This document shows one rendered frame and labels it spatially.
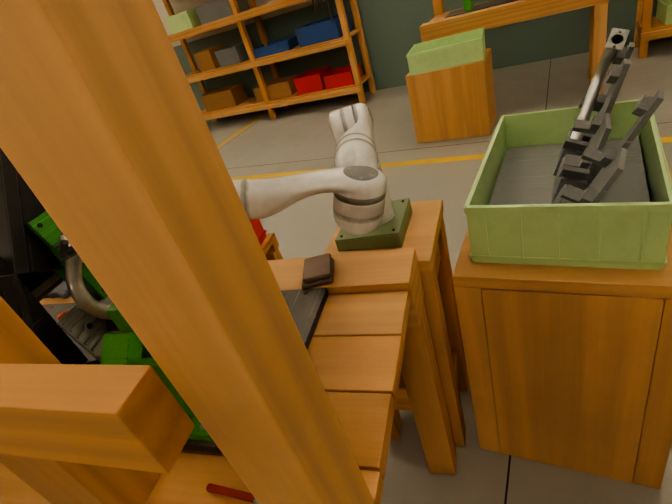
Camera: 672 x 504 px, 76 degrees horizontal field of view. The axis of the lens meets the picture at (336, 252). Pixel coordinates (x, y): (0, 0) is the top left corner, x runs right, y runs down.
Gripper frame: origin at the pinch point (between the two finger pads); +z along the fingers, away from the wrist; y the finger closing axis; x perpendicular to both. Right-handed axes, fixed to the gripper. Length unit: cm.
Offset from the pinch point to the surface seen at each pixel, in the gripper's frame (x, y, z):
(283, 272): 5.0, -43.7, -18.5
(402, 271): 13, -47, -50
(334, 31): -366, -365, 85
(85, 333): 15.3, -4.3, 5.0
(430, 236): 2, -67, -53
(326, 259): 5, -44, -32
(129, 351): 23.8, 5.7, -24.5
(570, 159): -8, -76, -91
